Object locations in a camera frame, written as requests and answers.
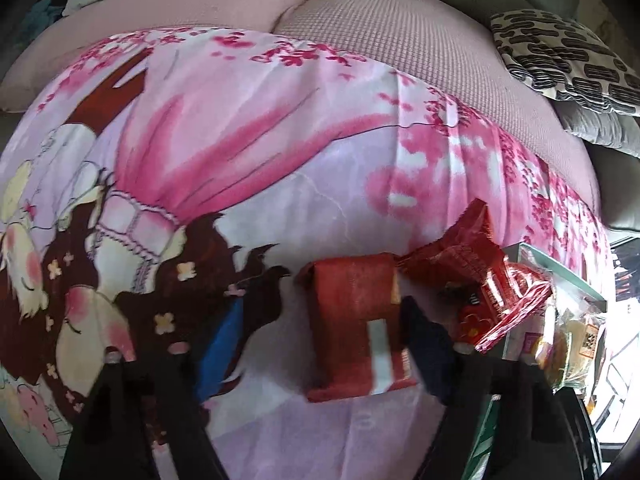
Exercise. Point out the small red box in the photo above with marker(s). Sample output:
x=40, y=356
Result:
x=350, y=320

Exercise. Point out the red grid patterned packet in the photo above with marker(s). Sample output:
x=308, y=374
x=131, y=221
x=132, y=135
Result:
x=450, y=255

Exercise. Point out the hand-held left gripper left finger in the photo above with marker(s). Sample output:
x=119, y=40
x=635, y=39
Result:
x=220, y=350

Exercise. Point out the black white patterned pillow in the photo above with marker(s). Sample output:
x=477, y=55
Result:
x=565, y=60

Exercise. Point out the pink printed blanket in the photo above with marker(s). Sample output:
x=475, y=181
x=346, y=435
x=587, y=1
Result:
x=250, y=160

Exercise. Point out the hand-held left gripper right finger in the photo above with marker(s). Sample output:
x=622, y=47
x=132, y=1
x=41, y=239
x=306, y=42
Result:
x=425, y=350

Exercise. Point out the teal cloth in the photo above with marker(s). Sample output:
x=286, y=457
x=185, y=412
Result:
x=42, y=10

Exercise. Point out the grey pillow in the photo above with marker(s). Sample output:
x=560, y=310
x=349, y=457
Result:
x=600, y=127

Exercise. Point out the pink textured sofa cover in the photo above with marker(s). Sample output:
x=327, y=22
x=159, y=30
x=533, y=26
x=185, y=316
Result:
x=425, y=50

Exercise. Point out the pink purple snack packet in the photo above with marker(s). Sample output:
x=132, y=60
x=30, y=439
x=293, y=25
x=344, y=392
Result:
x=531, y=347

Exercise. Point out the round bun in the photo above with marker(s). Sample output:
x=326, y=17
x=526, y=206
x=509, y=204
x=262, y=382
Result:
x=575, y=345

